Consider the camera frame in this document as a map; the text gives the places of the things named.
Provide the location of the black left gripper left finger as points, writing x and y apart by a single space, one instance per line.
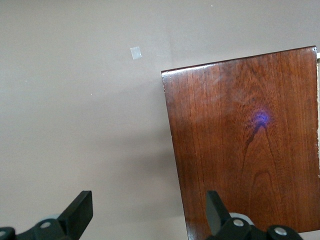
77 215

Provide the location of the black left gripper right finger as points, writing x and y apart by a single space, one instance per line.
216 217

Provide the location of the dark wooden cabinet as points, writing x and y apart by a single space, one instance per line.
245 150

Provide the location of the small tape patch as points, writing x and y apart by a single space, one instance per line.
136 53

